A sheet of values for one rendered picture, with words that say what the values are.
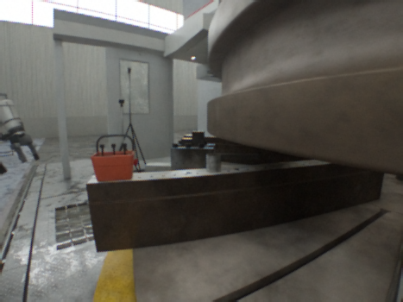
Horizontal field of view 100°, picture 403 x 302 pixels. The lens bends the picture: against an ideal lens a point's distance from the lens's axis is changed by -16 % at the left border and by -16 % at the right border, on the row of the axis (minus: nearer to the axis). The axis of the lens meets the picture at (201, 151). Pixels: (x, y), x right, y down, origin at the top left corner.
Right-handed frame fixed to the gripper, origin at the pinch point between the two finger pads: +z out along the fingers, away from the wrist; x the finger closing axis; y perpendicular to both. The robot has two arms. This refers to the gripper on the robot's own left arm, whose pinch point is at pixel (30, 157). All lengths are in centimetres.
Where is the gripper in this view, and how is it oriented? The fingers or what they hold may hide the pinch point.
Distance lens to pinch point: 134.1
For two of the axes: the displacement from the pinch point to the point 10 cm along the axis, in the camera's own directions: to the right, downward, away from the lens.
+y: 8.7, -4.4, 2.2
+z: 4.2, 9.0, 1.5
